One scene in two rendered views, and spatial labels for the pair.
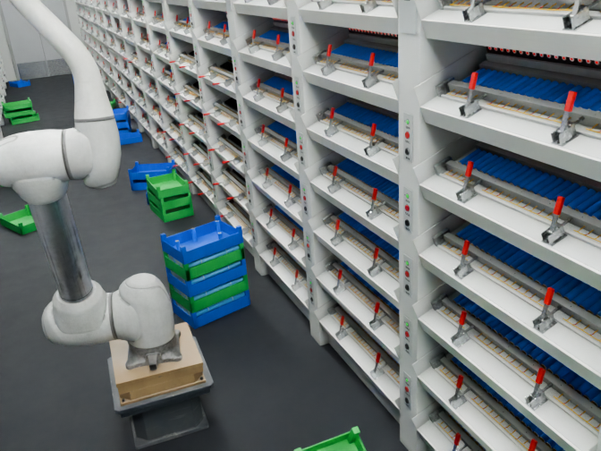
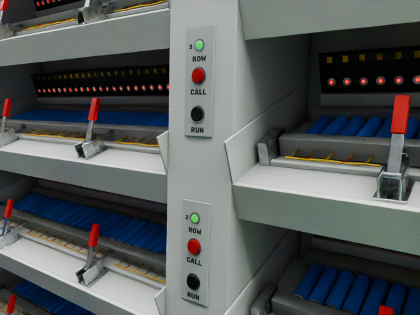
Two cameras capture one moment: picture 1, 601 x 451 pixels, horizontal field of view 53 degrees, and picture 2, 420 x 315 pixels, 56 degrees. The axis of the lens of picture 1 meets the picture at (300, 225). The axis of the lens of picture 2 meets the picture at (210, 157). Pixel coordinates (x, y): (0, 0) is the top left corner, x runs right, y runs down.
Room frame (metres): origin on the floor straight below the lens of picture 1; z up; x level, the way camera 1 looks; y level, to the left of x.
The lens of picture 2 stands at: (1.09, -0.06, 0.59)
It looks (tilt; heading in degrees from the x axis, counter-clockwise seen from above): 6 degrees down; 328
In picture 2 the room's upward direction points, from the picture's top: 2 degrees clockwise
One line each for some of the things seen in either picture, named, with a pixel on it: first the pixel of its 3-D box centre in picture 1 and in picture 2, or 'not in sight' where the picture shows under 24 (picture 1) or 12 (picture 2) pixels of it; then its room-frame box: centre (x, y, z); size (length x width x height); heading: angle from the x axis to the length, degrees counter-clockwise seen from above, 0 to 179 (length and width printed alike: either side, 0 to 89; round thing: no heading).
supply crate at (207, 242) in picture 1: (201, 238); not in sight; (2.45, 0.44, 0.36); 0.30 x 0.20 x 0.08; 127
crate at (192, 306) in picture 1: (208, 285); not in sight; (2.45, 0.44, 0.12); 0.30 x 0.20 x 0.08; 127
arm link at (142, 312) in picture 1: (143, 308); not in sight; (1.73, 0.53, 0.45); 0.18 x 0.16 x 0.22; 100
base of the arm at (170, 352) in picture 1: (153, 346); not in sight; (1.71, 0.52, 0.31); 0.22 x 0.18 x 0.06; 11
